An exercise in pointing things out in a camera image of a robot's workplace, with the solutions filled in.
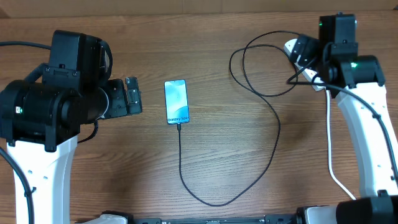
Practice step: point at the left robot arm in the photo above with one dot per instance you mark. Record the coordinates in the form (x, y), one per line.
(42, 115)

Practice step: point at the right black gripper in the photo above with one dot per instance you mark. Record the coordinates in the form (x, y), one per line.
(311, 48)

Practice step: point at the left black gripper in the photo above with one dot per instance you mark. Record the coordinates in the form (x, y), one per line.
(122, 106)

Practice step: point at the white power strip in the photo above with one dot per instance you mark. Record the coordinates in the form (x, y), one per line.
(308, 73)

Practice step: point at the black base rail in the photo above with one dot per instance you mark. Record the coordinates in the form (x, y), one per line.
(266, 219)

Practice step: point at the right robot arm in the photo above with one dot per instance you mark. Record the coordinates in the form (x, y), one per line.
(357, 83)

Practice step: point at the blue Galaxy smartphone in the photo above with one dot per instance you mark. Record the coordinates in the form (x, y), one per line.
(176, 102)

